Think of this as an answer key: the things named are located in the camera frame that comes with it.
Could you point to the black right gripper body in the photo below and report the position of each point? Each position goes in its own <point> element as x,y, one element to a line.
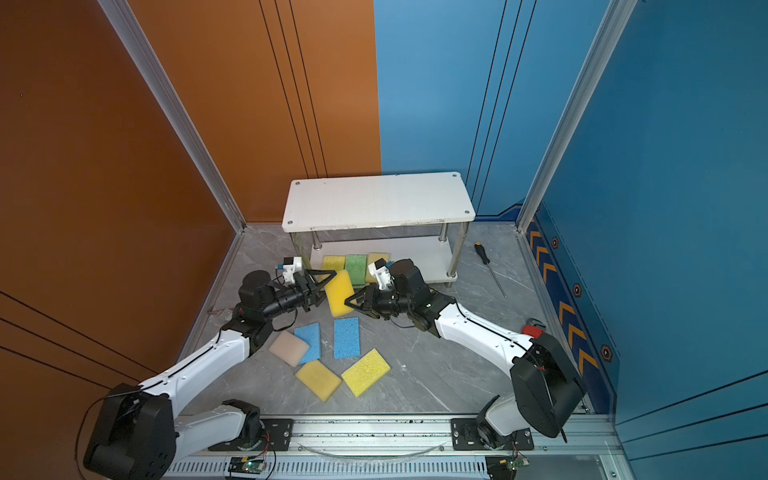
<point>371,299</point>

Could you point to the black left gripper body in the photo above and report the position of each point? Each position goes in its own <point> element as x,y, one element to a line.
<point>308,288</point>

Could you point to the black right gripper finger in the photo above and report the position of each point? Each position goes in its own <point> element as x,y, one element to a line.
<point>366,310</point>
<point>365,296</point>

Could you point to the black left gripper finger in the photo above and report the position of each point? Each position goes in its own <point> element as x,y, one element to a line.
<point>312,300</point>
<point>319,278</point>

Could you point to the yellow green textured sponge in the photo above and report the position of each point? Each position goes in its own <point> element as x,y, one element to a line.
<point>333,262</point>

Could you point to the yellow foam sponge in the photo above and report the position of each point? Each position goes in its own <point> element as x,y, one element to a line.
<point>337,291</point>

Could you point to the pale yellow orange sponge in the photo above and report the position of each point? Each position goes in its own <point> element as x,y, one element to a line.
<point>372,259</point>

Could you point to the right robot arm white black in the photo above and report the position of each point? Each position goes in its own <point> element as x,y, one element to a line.
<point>546,386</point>

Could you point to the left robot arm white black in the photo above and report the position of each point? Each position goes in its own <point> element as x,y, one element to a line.
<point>141,430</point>

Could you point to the white two-tier shelf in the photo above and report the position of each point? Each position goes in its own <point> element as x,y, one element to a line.
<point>385,201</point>

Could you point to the light blue sponge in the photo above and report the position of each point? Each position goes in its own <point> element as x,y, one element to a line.
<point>310,334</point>

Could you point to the blue textured sponge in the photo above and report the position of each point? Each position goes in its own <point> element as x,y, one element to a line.
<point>347,338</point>

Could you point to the pink beige sponge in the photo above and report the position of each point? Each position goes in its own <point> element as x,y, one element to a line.
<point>289,348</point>

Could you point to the large yellow textured sponge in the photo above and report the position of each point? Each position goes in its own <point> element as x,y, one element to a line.
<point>366,372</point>

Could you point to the dark yellow sponge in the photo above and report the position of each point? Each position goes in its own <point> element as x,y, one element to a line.
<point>320,380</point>

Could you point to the black yellow screwdriver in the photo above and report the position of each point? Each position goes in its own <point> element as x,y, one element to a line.
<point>482,254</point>

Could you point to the red pipe wrench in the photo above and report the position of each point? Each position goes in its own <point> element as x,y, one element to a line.
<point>534,328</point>

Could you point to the green circuit board left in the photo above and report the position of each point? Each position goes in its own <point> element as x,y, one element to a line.
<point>248,465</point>

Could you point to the green circuit board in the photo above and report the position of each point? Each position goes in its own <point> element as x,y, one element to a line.
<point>510,466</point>
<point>248,465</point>

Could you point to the green circuit board right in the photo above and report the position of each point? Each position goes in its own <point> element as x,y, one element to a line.
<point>510,466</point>

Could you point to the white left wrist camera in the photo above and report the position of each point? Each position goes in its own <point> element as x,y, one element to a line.
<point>287,270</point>

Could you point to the red handled small tool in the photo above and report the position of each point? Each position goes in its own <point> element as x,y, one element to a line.
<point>223,313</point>

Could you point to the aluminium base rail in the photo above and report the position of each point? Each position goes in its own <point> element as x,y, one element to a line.
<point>419,446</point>

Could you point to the aluminium corner post left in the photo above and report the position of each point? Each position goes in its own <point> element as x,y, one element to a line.
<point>126,25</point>

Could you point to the aluminium corner post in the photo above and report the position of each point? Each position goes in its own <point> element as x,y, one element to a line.
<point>126,25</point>
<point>611,28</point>

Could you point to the aluminium corner post right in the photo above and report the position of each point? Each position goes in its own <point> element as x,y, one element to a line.
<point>611,28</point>

